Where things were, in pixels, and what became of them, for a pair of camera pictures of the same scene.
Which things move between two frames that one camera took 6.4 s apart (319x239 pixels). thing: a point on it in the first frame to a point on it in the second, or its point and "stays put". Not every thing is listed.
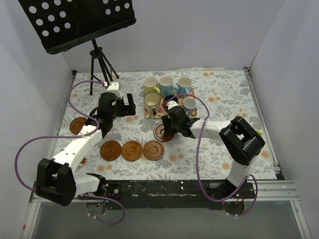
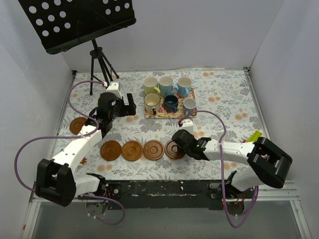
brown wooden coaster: [132, 151] stays put
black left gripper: [123, 107] stays put
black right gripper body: [168, 123] to [179, 143]
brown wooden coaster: [154, 150] stays put
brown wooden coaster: [159, 134] to [171, 150]
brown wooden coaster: [77, 124] stays put
